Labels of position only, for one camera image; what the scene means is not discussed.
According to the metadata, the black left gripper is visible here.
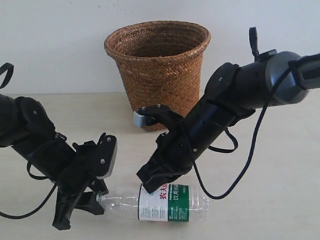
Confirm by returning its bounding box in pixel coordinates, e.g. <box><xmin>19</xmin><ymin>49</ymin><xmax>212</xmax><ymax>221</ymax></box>
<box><xmin>51</xmin><ymin>141</ymin><xmax>107</xmax><ymax>224</ymax></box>

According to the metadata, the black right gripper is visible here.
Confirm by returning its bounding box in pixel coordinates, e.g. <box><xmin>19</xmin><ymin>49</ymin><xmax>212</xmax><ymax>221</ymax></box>
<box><xmin>136</xmin><ymin>131</ymin><xmax>198</xmax><ymax>194</ymax></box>

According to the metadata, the clear plastic water bottle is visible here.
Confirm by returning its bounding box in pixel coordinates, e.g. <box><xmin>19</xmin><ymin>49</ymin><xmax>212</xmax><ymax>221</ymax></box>
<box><xmin>96</xmin><ymin>183</ymin><xmax>210</xmax><ymax>223</ymax></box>

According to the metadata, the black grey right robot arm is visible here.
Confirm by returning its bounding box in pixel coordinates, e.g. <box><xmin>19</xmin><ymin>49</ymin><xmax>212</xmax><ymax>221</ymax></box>
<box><xmin>134</xmin><ymin>50</ymin><xmax>320</xmax><ymax>193</ymax></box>

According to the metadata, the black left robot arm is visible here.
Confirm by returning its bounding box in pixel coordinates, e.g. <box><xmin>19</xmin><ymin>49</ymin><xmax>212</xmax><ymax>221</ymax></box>
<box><xmin>0</xmin><ymin>95</ymin><xmax>111</xmax><ymax>230</ymax></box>

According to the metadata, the brown woven wicker basket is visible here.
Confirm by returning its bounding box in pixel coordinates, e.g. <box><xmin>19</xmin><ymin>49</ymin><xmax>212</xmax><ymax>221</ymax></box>
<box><xmin>103</xmin><ymin>20</ymin><xmax>212</xmax><ymax>117</ymax></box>

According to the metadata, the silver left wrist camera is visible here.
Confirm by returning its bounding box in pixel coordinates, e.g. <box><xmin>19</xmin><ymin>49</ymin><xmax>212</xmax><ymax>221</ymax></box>
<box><xmin>95</xmin><ymin>132</ymin><xmax>118</xmax><ymax>180</ymax></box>

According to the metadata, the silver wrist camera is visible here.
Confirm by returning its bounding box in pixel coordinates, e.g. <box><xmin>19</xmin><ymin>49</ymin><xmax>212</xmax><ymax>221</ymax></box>
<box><xmin>132</xmin><ymin>104</ymin><xmax>184</xmax><ymax>133</ymax></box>
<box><xmin>95</xmin><ymin>132</ymin><xmax>118</xmax><ymax>180</ymax></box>

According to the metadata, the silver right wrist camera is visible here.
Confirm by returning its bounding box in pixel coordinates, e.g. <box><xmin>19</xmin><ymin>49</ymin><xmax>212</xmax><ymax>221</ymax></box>
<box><xmin>132</xmin><ymin>104</ymin><xmax>184</xmax><ymax>133</ymax></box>

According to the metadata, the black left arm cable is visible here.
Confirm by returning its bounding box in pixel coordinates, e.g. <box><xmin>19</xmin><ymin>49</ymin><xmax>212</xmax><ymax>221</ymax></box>
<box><xmin>0</xmin><ymin>62</ymin><xmax>76</xmax><ymax>220</ymax></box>

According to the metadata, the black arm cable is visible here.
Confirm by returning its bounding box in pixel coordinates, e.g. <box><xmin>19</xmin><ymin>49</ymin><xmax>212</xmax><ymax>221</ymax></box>
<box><xmin>0</xmin><ymin>62</ymin><xmax>76</xmax><ymax>220</ymax></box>
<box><xmin>192</xmin><ymin>26</ymin><xmax>320</xmax><ymax>200</ymax></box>

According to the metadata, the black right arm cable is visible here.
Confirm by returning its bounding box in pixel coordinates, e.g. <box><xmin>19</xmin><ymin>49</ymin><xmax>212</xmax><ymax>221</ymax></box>
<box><xmin>192</xmin><ymin>26</ymin><xmax>320</xmax><ymax>200</ymax></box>

